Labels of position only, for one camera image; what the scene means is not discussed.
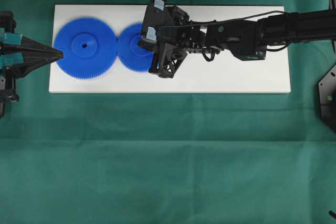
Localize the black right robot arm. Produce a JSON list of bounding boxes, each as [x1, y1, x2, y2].
[[138, 0, 335, 78]]

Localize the green table cloth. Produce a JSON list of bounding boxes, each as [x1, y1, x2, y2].
[[1, 0, 335, 223]]

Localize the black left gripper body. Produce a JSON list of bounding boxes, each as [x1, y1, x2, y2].
[[1, 11, 23, 116]]

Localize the small blue gear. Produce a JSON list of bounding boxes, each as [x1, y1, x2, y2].
[[117, 23, 154, 72]]

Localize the large blue gear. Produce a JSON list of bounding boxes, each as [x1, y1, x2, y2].
[[53, 17, 117, 79]]

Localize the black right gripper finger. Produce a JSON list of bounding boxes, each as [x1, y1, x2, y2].
[[140, 0, 168, 51], [149, 42, 187, 78]]

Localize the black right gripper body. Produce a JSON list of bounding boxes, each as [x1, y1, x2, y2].
[[157, 6, 210, 61]]

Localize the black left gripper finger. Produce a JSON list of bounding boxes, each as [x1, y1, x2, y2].
[[20, 36, 63, 58], [18, 56, 63, 77]]

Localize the white rectangular board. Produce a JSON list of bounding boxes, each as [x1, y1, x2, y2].
[[49, 4, 291, 93]]

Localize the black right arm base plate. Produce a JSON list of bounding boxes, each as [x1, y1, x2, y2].
[[318, 65, 335, 132]]

